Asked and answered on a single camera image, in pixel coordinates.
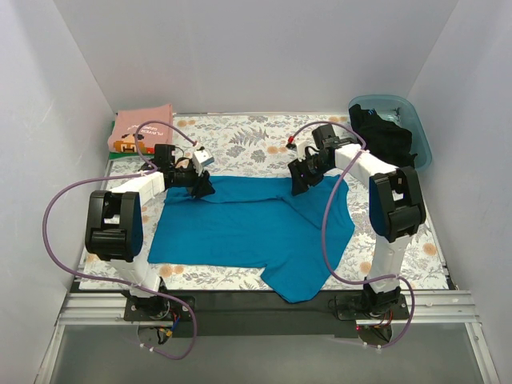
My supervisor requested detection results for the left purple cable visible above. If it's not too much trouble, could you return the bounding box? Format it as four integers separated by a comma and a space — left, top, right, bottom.
42, 119, 198, 359

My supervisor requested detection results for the aluminium frame rail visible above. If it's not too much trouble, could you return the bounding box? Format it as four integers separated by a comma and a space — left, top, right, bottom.
36, 290, 498, 383

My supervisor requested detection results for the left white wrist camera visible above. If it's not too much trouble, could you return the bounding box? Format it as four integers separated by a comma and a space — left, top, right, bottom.
192, 147, 214, 170

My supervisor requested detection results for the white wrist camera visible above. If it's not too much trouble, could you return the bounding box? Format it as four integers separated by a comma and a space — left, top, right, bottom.
192, 147, 214, 170
286, 136, 307, 158

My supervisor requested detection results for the black t shirt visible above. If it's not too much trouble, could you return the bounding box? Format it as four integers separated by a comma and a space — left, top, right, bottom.
349, 104, 417, 168

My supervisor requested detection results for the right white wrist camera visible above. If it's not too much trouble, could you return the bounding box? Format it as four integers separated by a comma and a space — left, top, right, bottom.
286, 136, 307, 158

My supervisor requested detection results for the teal plastic bin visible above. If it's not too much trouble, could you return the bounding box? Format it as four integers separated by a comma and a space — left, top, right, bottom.
348, 94, 432, 172

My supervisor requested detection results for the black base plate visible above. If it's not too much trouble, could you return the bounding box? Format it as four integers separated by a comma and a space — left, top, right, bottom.
123, 289, 411, 341

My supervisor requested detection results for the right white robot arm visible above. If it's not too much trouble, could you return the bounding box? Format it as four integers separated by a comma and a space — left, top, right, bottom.
286, 121, 426, 315

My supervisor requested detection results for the blue t shirt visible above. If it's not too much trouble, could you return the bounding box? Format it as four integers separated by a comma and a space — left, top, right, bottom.
148, 176, 354, 303

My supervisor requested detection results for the folded pink t shirt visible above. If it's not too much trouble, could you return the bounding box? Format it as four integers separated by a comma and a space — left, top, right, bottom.
107, 104, 173, 155

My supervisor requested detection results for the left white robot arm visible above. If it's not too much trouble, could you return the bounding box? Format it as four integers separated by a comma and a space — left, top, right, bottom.
85, 144, 214, 319

